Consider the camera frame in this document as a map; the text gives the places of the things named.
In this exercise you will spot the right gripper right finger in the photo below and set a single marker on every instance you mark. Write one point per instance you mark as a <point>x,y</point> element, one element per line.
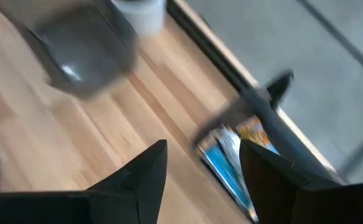
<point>277,193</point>

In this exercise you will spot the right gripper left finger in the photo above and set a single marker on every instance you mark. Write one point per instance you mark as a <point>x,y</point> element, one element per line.
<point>131,193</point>

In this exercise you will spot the blue white granola bar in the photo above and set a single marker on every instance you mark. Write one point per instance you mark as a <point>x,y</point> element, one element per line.
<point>224,168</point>

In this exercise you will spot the orange green granola bar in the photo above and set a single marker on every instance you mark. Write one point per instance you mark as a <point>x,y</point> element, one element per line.
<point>252,130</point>

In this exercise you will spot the white silver granola bar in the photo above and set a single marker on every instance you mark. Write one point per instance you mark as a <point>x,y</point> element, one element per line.
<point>231,143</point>

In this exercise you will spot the grey translucent plastic bin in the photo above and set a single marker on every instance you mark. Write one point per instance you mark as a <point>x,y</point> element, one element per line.
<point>280,133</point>
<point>75,46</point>

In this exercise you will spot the black table clamp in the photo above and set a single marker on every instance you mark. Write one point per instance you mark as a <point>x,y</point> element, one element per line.
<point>280,85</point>

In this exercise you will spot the white plant pot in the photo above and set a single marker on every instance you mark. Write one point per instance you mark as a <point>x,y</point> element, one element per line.
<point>140,15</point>

